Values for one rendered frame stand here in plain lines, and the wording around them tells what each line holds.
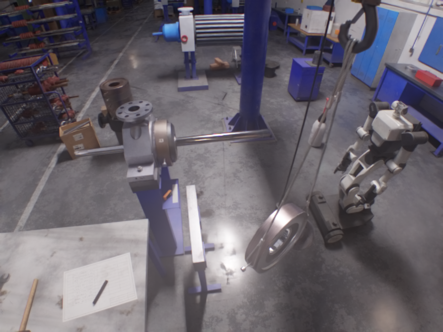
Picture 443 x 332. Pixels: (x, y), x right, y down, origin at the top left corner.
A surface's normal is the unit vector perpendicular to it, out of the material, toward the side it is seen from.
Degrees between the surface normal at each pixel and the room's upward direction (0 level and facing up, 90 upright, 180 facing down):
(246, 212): 0
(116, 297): 0
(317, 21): 90
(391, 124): 45
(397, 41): 90
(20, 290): 0
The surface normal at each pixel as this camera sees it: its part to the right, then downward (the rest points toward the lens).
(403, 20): 0.14, 0.68
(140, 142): 0.11, -0.03
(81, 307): 0.00, -0.73
